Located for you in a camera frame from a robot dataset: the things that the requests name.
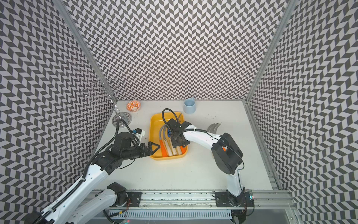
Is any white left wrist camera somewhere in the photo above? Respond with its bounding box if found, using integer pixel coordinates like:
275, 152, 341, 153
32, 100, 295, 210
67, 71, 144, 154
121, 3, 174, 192
132, 128, 145, 138

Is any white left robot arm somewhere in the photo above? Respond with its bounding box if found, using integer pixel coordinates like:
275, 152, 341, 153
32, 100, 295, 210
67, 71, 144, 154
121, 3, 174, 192
25, 131, 160, 224

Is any orange patterned small dish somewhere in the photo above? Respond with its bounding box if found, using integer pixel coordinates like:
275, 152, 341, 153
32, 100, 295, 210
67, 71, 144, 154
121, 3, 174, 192
126, 100, 141, 113

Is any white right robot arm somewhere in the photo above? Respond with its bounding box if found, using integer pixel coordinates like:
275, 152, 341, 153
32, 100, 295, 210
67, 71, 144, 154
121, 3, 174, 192
165, 119, 245, 207

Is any aluminium corner frame post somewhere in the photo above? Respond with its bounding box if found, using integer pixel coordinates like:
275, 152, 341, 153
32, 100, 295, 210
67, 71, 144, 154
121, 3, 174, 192
245, 0, 299, 103

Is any left aluminium corner post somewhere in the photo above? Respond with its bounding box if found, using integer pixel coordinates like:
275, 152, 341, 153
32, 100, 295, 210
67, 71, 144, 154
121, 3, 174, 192
52, 0, 117, 105

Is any yellow plastic storage tray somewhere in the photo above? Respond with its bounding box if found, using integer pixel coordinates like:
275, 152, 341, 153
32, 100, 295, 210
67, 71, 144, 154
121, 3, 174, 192
149, 113, 186, 161

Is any sickle with wooden handle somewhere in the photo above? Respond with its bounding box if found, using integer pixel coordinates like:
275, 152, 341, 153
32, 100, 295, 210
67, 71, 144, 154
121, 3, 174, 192
176, 147, 182, 155
162, 126, 176, 156
207, 123, 221, 134

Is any light blue ceramic mug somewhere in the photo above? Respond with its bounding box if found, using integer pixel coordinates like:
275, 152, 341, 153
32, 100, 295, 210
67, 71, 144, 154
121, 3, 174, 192
183, 98, 196, 114

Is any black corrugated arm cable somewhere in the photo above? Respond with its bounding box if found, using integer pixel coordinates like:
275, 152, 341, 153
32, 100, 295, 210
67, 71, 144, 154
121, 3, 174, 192
25, 117, 140, 224

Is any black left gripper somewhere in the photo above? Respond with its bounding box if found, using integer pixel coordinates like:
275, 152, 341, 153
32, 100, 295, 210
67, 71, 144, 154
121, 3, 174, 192
121, 142, 160, 161

